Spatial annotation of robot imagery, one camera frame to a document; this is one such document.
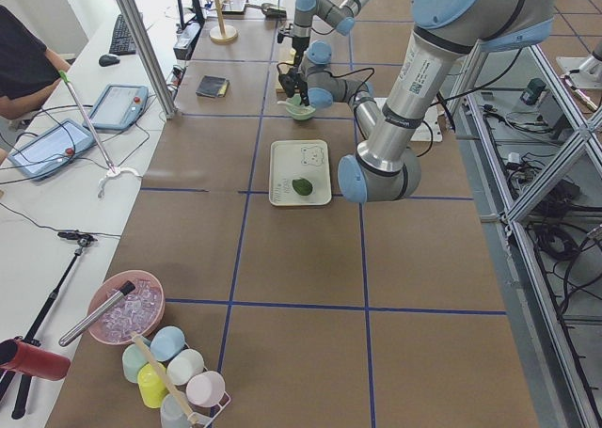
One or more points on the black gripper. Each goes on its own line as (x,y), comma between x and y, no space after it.
(294,83)
(299,45)

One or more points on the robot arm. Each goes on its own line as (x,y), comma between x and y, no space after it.
(384,167)
(341,18)

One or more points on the mint green bowl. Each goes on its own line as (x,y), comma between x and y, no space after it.
(300,112)

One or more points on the bamboo cutting board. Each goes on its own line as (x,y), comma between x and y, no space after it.
(283,65)

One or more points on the metal scoop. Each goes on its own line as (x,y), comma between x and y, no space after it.
(269,10)

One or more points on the cream bear-print tray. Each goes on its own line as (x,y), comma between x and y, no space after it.
(291,159)

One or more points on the wooden mug tree stand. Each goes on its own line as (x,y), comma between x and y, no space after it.
(222,33)

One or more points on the grey folded cloth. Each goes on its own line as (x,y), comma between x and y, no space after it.
(212,86)

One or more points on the black glass tray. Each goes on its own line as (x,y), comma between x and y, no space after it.
(234,7)

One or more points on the green avocado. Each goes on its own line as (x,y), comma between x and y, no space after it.
(302,187)

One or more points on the black keyboard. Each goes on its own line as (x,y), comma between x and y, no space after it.
(122,41)

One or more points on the blue teach pendant far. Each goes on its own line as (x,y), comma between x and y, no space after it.
(118,107)

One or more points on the blue teach pendant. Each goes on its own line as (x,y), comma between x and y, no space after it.
(118,107)
(48,153)

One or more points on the black computer mouse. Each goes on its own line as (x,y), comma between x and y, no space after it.
(108,60)

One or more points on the reacher grabber stick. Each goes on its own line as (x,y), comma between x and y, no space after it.
(113,171)

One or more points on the blue teach pendant near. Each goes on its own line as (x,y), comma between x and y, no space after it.
(48,153)

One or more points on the steel tube in bucket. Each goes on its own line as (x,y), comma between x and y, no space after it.
(96,314)

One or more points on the black selfie stick tripod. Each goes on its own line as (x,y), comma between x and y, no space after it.
(83,241)

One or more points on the pink ice bucket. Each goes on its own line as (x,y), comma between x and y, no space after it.
(140,311)

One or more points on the person in black shirt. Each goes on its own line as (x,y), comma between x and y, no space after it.
(29,69)

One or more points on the blue cup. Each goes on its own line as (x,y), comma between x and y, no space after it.
(167,343)

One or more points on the white cup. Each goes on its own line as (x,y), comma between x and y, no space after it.
(186,364)

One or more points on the pink cup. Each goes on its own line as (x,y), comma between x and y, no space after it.
(206,389)

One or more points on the green cup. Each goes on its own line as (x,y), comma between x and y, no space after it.
(132,361)

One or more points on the yellow cup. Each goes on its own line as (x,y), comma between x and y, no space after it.
(151,388)

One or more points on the grey cup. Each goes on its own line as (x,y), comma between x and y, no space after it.
(171,414)

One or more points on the aluminium frame post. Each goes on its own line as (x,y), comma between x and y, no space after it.
(130,12)

